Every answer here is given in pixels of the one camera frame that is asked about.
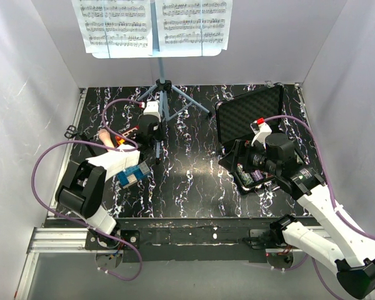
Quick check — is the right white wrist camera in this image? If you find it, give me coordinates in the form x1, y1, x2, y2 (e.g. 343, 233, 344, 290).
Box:
250, 117, 272, 147

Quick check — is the blue music stand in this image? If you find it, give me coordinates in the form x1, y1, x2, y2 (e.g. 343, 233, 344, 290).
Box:
92, 1, 212, 161

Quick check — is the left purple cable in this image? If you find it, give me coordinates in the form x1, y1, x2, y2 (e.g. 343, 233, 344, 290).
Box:
31, 98, 144, 281

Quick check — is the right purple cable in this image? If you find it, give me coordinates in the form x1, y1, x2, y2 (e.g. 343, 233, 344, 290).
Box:
246, 114, 375, 300

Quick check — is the pink toy microphone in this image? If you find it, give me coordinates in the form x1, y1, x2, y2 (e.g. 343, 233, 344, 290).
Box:
98, 129, 115, 148

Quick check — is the green chip row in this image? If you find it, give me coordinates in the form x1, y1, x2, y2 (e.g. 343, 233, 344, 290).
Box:
236, 166, 254, 187

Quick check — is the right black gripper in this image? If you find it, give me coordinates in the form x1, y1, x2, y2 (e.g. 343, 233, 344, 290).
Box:
218, 139, 281, 177

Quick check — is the sheet music page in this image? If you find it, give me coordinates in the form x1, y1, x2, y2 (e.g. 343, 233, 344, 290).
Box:
154, 0, 233, 57
72, 0, 153, 58

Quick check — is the blue grey brick toy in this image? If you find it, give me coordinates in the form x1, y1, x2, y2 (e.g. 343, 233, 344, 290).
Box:
116, 162, 150, 189

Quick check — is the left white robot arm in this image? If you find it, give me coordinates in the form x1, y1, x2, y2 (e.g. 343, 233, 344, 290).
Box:
55, 130, 149, 250

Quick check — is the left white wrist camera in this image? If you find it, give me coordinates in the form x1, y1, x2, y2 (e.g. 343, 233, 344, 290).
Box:
140, 101, 161, 119

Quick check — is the purple cable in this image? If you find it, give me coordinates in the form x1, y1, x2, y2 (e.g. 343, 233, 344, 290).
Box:
246, 114, 375, 300
31, 98, 144, 281

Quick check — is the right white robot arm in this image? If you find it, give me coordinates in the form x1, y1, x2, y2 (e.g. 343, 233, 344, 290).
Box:
219, 133, 375, 299

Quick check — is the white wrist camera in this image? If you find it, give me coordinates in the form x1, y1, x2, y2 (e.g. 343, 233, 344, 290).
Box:
250, 117, 272, 147
140, 101, 161, 119

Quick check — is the left aluminium rail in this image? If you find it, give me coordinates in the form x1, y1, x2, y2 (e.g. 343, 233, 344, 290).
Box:
27, 87, 88, 254

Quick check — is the purple chip row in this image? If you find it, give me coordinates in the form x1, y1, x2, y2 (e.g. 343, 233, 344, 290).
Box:
251, 170, 266, 183

